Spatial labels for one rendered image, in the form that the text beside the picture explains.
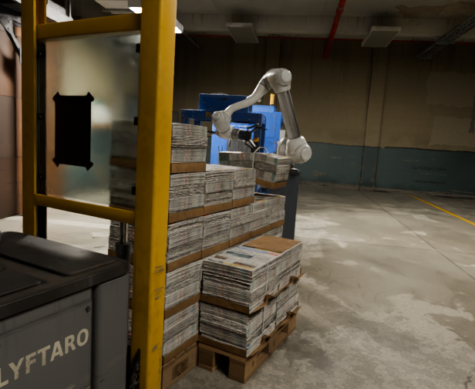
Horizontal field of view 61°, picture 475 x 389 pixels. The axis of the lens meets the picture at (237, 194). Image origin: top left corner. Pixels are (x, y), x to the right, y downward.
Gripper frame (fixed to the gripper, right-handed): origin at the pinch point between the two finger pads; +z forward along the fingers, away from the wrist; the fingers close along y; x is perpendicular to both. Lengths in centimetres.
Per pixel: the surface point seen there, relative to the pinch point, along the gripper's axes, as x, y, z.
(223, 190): 88, 27, 20
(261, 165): 13.4, 18.9, 6.7
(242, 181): 65, 24, 20
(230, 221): 79, 46, 22
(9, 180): -51, 110, -387
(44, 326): 210, 51, 37
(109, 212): 169, 29, 17
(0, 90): -39, -7, -392
